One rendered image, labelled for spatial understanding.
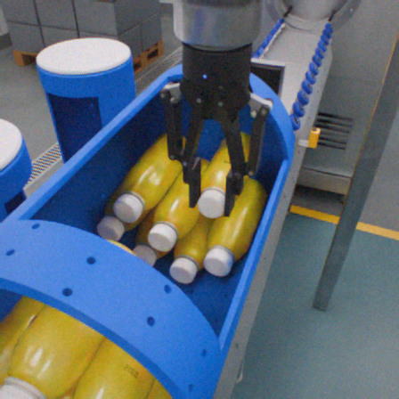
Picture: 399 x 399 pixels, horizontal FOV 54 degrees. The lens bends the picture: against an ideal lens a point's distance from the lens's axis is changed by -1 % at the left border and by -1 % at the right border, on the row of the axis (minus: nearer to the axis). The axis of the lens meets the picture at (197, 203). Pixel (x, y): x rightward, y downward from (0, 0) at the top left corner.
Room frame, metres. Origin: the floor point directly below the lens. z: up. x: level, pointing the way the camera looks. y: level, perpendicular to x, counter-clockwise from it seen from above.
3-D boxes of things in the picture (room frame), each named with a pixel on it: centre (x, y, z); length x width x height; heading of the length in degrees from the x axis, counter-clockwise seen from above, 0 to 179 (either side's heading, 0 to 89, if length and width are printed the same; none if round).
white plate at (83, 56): (1.20, 0.34, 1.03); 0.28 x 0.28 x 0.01
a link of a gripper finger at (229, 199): (0.42, -0.05, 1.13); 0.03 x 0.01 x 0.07; 160
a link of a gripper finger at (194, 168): (0.44, 0.00, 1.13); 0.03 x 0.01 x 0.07; 160
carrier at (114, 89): (1.20, 0.34, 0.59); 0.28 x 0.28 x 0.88
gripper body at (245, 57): (0.43, -0.02, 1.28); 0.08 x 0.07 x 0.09; 70
